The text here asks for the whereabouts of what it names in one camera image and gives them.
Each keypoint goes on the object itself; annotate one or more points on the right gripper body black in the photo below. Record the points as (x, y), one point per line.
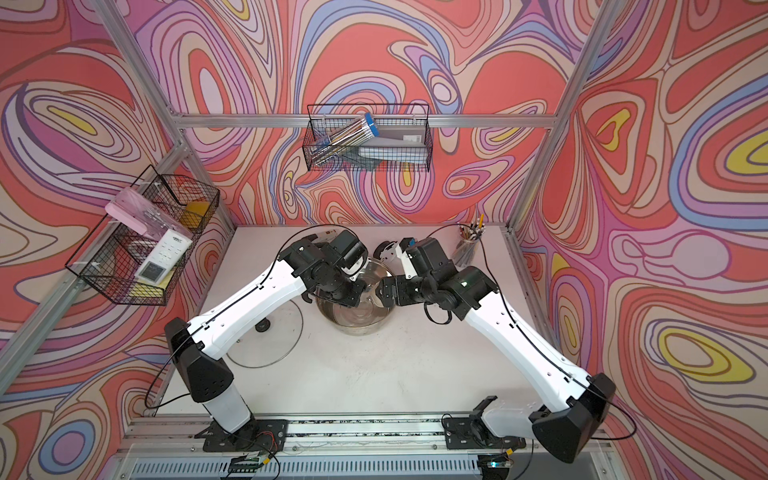
(408, 291)

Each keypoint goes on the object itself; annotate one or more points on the white calculator device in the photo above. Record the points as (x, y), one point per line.
(163, 258)

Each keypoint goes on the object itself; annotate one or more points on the clear tube blue cap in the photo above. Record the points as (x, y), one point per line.
(331, 146)

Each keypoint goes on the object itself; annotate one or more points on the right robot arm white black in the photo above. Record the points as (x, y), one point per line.
(574, 403)

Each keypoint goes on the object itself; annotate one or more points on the glass pot lid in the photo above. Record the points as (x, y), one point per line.
(271, 340)

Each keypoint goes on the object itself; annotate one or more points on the grey box in basket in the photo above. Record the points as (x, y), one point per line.
(396, 143)

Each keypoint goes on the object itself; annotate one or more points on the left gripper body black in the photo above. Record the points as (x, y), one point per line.
(347, 292)

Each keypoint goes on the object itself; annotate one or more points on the pen cup with pencils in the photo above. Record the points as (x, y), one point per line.
(465, 249)

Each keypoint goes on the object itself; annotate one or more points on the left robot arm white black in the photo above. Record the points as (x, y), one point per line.
(304, 265)

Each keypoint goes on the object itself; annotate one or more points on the stainless steel pot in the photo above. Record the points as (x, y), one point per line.
(371, 314)

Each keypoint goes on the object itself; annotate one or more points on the yellow notepad in basket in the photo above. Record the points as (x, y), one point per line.
(145, 291)

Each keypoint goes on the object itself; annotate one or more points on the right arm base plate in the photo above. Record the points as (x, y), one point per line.
(470, 432)

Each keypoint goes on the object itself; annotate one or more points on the yellow sponge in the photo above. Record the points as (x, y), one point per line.
(194, 214)

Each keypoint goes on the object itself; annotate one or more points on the black wire basket back wall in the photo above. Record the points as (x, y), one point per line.
(323, 117)

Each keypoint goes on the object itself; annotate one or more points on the pink case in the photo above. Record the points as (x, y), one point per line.
(137, 213)

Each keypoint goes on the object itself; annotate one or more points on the aluminium rail front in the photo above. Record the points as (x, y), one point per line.
(379, 446)

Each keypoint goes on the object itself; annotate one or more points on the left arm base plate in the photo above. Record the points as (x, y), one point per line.
(249, 435)

